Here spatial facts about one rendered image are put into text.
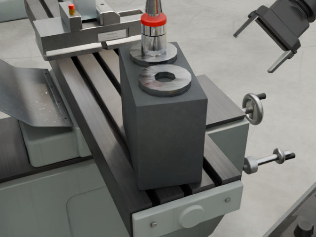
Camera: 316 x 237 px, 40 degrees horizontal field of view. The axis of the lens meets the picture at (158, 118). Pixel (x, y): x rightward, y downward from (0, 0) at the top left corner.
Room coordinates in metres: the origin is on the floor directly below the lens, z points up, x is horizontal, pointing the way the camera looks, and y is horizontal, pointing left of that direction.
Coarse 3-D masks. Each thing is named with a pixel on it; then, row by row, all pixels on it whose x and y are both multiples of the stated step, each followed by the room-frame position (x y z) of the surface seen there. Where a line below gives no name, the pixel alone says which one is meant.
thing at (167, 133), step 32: (128, 64) 0.71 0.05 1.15; (160, 64) 0.68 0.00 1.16; (128, 96) 0.65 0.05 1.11; (160, 96) 0.59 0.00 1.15; (192, 96) 0.60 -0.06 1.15; (128, 128) 0.68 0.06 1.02; (160, 128) 0.58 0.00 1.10; (192, 128) 0.59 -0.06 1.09; (160, 160) 0.58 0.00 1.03; (192, 160) 0.59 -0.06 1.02
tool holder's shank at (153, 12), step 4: (148, 0) 0.73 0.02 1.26; (152, 0) 0.72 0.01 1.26; (156, 0) 0.72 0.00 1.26; (160, 0) 0.73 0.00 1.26; (148, 4) 0.73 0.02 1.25; (152, 4) 0.72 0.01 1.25; (156, 4) 0.72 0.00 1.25; (160, 4) 0.73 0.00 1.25; (148, 8) 0.72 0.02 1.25; (152, 8) 0.72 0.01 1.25; (156, 8) 0.72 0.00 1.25; (160, 8) 0.73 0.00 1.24; (148, 12) 0.72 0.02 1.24; (152, 12) 0.72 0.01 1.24; (156, 12) 0.72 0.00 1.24; (160, 12) 0.73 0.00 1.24; (148, 16) 0.73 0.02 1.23; (152, 16) 0.72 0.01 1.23; (156, 16) 0.73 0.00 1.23
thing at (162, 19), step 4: (144, 16) 0.73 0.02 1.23; (160, 16) 0.73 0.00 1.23; (164, 16) 0.73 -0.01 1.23; (144, 20) 0.72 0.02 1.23; (148, 20) 0.72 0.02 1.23; (152, 20) 0.72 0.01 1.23; (156, 20) 0.72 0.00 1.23; (160, 20) 0.72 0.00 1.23; (164, 20) 0.72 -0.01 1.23; (144, 24) 0.72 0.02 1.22; (148, 24) 0.71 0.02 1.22; (152, 24) 0.71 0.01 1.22; (156, 24) 0.71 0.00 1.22; (160, 24) 0.72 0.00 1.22
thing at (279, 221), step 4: (312, 184) 1.17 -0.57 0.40; (312, 188) 1.14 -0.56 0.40; (308, 192) 1.12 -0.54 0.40; (304, 196) 1.10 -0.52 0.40; (300, 200) 1.08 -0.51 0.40; (296, 204) 1.07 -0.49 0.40; (292, 208) 1.05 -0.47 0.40; (288, 212) 1.03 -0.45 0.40; (284, 216) 1.01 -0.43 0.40; (280, 220) 0.99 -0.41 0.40; (276, 224) 0.97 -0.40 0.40; (272, 228) 0.96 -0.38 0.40; (268, 232) 0.94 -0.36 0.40; (264, 236) 0.93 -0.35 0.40
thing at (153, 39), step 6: (144, 30) 0.72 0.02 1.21; (150, 30) 0.71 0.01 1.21; (156, 30) 0.71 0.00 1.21; (162, 30) 0.72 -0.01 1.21; (144, 36) 0.72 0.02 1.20; (150, 36) 0.71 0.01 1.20; (156, 36) 0.71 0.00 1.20; (162, 36) 0.72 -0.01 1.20; (144, 42) 0.72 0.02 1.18; (150, 42) 0.71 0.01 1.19; (156, 42) 0.71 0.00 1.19; (162, 42) 0.72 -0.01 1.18; (144, 48) 0.72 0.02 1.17; (150, 48) 0.71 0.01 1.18; (156, 48) 0.71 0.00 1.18; (162, 48) 0.72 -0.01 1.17; (144, 54) 0.72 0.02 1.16; (150, 54) 0.71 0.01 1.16; (156, 54) 0.71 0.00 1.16; (162, 54) 0.72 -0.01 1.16
